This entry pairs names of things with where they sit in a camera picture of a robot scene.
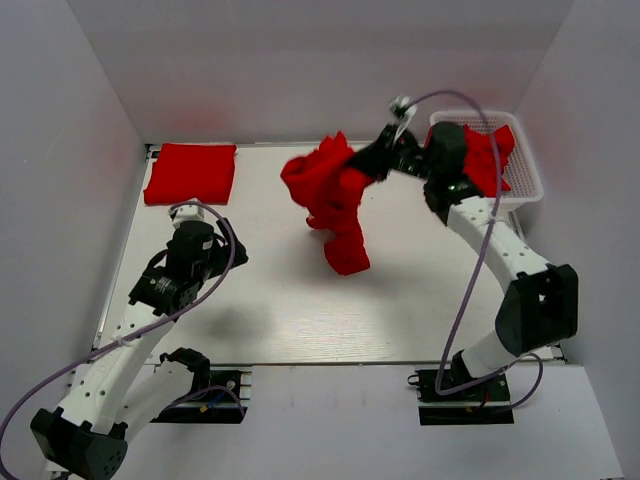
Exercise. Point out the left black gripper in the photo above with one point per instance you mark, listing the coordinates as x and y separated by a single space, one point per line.
227 251

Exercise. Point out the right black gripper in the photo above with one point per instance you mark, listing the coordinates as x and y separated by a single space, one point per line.
376 160

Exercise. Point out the red t shirt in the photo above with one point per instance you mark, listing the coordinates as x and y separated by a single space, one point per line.
331 191
188 171

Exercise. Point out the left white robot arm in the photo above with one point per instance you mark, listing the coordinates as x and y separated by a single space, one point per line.
89 431

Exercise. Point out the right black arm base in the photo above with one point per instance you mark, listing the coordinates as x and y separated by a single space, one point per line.
486 404

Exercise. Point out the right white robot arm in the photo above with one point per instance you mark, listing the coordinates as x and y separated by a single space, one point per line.
540 303

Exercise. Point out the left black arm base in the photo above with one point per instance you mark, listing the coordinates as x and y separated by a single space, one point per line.
217 396

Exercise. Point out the red t shirts in basket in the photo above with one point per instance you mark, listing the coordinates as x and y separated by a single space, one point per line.
479 162

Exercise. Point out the folded red t shirt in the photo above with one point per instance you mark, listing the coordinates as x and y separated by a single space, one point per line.
188 171

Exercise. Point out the white plastic basket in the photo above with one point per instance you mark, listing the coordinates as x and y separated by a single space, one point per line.
520 172

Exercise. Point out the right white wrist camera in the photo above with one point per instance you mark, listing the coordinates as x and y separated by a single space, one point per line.
403 108

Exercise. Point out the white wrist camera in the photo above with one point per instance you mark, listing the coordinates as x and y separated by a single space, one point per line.
185 212
403 108

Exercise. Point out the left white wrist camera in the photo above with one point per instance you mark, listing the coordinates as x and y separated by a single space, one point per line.
185 212

